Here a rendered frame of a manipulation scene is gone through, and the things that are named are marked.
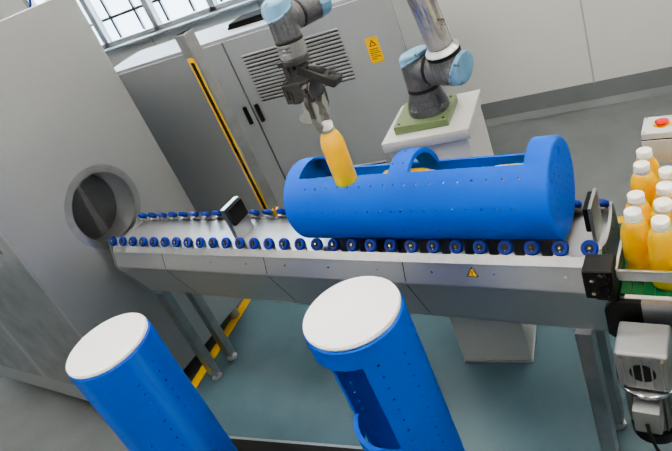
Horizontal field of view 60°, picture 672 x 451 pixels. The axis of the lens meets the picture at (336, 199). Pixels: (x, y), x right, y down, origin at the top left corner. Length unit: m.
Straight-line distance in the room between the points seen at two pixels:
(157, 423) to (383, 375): 0.83
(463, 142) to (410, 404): 0.90
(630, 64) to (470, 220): 3.07
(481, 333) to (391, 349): 1.14
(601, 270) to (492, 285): 0.38
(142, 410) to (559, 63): 3.59
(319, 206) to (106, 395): 0.87
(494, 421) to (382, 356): 1.11
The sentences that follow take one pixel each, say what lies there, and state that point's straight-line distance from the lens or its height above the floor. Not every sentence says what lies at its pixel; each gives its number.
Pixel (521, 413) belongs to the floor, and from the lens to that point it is 2.56.
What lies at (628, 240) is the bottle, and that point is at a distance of 1.58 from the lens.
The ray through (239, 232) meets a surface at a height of 0.96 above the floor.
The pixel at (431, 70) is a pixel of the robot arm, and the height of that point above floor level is 1.36.
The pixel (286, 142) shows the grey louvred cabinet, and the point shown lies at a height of 0.71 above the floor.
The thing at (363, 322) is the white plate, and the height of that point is 1.04.
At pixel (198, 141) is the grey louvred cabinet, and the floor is 0.85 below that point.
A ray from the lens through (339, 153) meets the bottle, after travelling 1.62.
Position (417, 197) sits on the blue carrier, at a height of 1.16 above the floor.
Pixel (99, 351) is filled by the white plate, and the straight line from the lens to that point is 2.03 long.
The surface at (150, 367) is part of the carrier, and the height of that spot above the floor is 0.94.
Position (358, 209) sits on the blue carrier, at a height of 1.13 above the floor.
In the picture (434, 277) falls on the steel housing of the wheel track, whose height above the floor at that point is 0.86.
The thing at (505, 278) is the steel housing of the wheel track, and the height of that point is 0.87.
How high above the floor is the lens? 2.00
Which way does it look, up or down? 27 degrees down
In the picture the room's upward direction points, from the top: 23 degrees counter-clockwise
